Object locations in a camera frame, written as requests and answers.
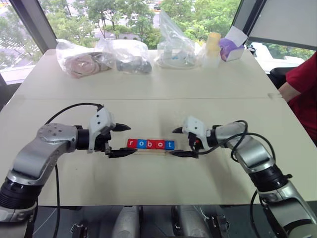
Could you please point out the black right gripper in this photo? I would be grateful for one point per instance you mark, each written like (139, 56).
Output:
(193, 142)

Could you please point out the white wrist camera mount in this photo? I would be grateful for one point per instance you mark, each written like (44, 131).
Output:
(100, 121)
(196, 126)

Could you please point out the red letter b block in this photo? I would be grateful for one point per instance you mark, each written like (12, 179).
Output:
(151, 144)

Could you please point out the plastic bag with grey object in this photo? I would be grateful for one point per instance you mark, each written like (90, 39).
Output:
(133, 65)

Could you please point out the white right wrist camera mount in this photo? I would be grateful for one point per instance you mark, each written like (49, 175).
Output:
(196, 126)

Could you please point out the blue letter o block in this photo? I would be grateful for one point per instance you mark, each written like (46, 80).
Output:
(141, 143)

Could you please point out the purple and white box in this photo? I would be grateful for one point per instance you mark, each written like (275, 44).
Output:
(229, 49)

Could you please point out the plastic bag with pink items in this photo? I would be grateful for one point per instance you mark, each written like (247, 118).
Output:
(79, 64)

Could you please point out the bagged yellow cup stack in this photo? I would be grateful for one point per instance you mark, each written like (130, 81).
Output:
(212, 47)

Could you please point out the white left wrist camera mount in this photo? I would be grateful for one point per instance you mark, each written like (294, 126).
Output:
(100, 121)

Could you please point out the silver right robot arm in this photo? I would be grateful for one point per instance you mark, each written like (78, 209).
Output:
(257, 153)

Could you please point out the blue letter t block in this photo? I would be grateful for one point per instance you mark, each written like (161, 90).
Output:
(170, 145)

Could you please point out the black chair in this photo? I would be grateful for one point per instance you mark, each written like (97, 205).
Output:
(277, 77)

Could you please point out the red letter r block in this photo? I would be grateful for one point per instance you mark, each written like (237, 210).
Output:
(132, 143)

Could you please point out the grey roller blind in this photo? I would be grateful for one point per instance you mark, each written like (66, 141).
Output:
(287, 19)

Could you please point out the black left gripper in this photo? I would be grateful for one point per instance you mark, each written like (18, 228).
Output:
(101, 141)

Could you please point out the dark window frame pillar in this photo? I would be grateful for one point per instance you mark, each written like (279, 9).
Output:
(37, 24)

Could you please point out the wooden letter tray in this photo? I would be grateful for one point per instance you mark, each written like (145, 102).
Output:
(153, 152)

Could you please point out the red letter o block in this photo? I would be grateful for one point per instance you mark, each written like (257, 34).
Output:
(160, 144)

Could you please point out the person in red shirt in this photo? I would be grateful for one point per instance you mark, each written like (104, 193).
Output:
(307, 99)

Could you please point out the grey rounded robot leg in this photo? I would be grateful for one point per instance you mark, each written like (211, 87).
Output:
(126, 223)
(192, 223)

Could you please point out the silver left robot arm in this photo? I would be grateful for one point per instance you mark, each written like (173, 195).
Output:
(37, 158)

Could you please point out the person's bare forearm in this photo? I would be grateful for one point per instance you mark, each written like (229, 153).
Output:
(287, 91)

